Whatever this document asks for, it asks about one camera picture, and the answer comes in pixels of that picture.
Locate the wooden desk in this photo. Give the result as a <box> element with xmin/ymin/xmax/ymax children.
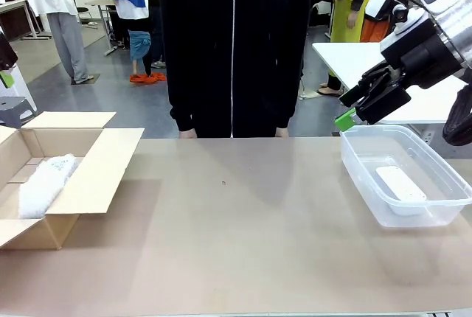
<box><xmin>0</xmin><ymin>0</ymin><xmax>52</xmax><ymax>41</ymax></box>

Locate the dark floor mat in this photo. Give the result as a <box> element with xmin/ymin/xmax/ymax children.
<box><xmin>70</xmin><ymin>72</ymin><xmax>101</xmax><ymax>86</ymax></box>

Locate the person in yellow apron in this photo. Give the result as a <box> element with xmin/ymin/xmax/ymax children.
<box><xmin>317</xmin><ymin>0</ymin><xmax>372</xmax><ymax>97</ymax></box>

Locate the clear plastic container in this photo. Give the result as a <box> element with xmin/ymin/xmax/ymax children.
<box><xmin>339</xmin><ymin>124</ymin><xmax>472</xmax><ymax>229</ymax></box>

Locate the person's left forearm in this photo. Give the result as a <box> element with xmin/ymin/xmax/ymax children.
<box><xmin>274</xmin><ymin>73</ymin><xmax>304</xmax><ymax>130</ymax></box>

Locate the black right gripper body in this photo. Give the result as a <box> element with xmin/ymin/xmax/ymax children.
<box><xmin>380</xmin><ymin>18</ymin><xmax>468</xmax><ymax>90</ymax></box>

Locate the person's right forearm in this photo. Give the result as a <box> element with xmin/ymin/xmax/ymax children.
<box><xmin>167</xmin><ymin>66</ymin><xmax>196</xmax><ymax>132</ymax></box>

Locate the person in white coat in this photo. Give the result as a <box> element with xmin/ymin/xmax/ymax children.
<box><xmin>18</xmin><ymin>0</ymin><xmax>91</xmax><ymax>85</ymax></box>

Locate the person in black zip hoodie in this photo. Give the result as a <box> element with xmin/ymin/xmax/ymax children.
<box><xmin>159</xmin><ymin>0</ymin><xmax>311</xmax><ymax>139</ymax></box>

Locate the white unwrapped clock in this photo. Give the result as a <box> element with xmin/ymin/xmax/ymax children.
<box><xmin>375</xmin><ymin>165</ymin><xmax>428</xmax><ymax>217</ymax></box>

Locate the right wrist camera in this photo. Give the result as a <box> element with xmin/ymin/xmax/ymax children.
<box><xmin>364</xmin><ymin>0</ymin><xmax>425</xmax><ymax>36</ymax></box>

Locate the small light table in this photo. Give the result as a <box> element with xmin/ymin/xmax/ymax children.
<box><xmin>85</xmin><ymin>0</ymin><xmax>119</xmax><ymax>56</ymax></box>

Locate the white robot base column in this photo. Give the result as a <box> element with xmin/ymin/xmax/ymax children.
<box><xmin>0</xmin><ymin>69</ymin><xmax>38</xmax><ymax>112</ymax></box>

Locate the person in dark clothes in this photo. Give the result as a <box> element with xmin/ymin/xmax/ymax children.
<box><xmin>105</xmin><ymin>0</ymin><xmax>132</xmax><ymax>63</ymax></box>

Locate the bubble-wrapped clock white face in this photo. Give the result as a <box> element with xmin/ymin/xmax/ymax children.
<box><xmin>17</xmin><ymin>153</ymin><xmax>80</xmax><ymax>220</ymax></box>

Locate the open cardboard box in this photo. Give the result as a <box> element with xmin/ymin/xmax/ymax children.
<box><xmin>0</xmin><ymin>111</ymin><xmax>145</xmax><ymax>251</ymax></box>

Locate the black chair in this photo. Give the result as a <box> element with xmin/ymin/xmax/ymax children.
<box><xmin>68</xmin><ymin>0</ymin><xmax>100</xmax><ymax>30</ymax></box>

